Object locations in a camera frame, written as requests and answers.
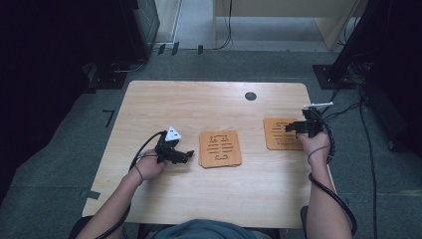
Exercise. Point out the black stand base plate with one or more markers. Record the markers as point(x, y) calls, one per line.
point(109, 79)
point(331, 78)

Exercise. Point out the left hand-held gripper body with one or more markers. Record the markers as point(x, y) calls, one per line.
point(164, 149)

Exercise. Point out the person's blue-grey clothing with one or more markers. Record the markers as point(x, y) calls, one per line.
point(205, 230)

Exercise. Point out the dark cabinet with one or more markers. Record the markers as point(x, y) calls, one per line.
point(146, 26)

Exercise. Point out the light wooden desk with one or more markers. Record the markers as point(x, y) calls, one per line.
point(265, 8)

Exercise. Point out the wooden coaster with cut pattern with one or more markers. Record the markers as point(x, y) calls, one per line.
point(277, 139)
point(200, 162)
point(220, 147)

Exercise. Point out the black curtain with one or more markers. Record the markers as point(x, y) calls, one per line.
point(40, 73)
point(398, 49)

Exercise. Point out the person's right hand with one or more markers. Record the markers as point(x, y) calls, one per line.
point(315, 144)

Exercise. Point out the black right wrist band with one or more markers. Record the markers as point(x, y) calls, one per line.
point(315, 151)

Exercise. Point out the person's left hand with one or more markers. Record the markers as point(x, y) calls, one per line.
point(149, 167)

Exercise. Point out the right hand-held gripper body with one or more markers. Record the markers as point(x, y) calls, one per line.
point(312, 124)

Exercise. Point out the black chair armrest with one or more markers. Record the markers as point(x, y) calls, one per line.
point(79, 227)
point(303, 220)

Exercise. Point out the black left wrist band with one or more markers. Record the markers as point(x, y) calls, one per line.
point(139, 174)

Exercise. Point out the black wrist band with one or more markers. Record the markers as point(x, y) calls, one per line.
point(315, 151)
point(139, 174)

